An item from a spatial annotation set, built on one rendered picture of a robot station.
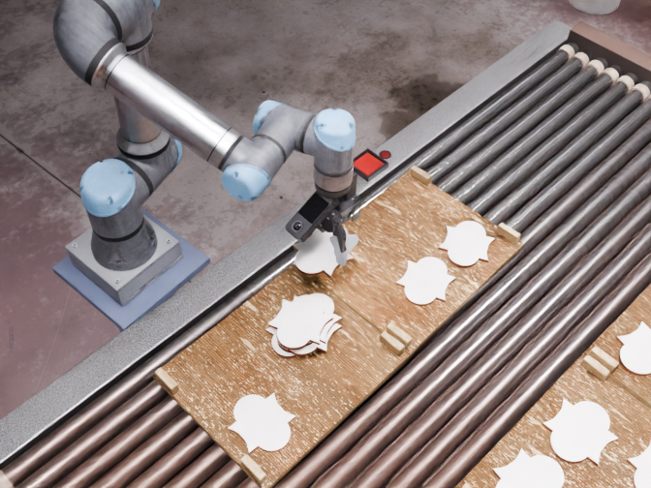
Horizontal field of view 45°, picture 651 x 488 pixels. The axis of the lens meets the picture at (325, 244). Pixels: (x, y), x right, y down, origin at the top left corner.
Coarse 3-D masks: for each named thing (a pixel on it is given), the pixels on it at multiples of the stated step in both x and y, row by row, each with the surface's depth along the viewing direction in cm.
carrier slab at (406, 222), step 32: (384, 192) 195; (416, 192) 194; (352, 224) 188; (384, 224) 188; (416, 224) 188; (448, 224) 188; (480, 224) 188; (352, 256) 182; (384, 256) 182; (416, 256) 182; (512, 256) 183; (352, 288) 177; (384, 288) 176; (448, 288) 176; (384, 320) 171; (416, 320) 171
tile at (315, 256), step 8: (320, 232) 171; (328, 232) 171; (312, 240) 169; (320, 240) 169; (328, 240) 169; (296, 248) 168; (304, 248) 168; (312, 248) 168; (320, 248) 168; (328, 248) 168; (296, 256) 167; (304, 256) 167; (312, 256) 167; (320, 256) 167; (328, 256) 167; (296, 264) 165; (304, 264) 165; (312, 264) 165; (320, 264) 165; (328, 264) 165; (336, 264) 165; (304, 272) 164; (312, 272) 164; (320, 272) 164; (328, 272) 164
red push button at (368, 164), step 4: (364, 156) 203; (368, 156) 203; (372, 156) 203; (356, 160) 203; (360, 160) 202; (364, 160) 202; (368, 160) 202; (372, 160) 202; (376, 160) 202; (356, 164) 202; (360, 164) 202; (364, 164) 202; (368, 164) 202; (372, 164) 202; (376, 164) 202; (380, 164) 202; (384, 164) 202; (360, 168) 201; (364, 168) 201; (368, 168) 201; (372, 168) 201; (376, 168) 201; (364, 172) 200; (368, 172) 200; (372, 172) 200
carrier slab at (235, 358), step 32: (288, 288) 177; (320, 288) 177; (224, 320) 172; (256, 320) 171; (352, 320) 171; (192, 352) 167; (224, 352) 167; (256, 352) 166; (320, 352) 166; (352, 352) 166; (384, 352) 166; (160, 384) 163; (192, 384) 162; (224, 384) 162; (256, 384) 162; (288, 384) 162; (320, 384) 162; (352, 384) 161; (192, 416) 158; (224, 416) 157; (320, 416) 157; (224, 448) 153; (288, 448) 153; (256, 480) 149
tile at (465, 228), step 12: (456, 228) 186; (468, 228) 186; (480, 228) 186; (456, 240) 183; (468, 240) 183; (480, 240) 183; (492, 240) 183; (456, 252) 181; (468, 252) 181; (480, 252) 181; (456, 264) 180; (468, 264) 179
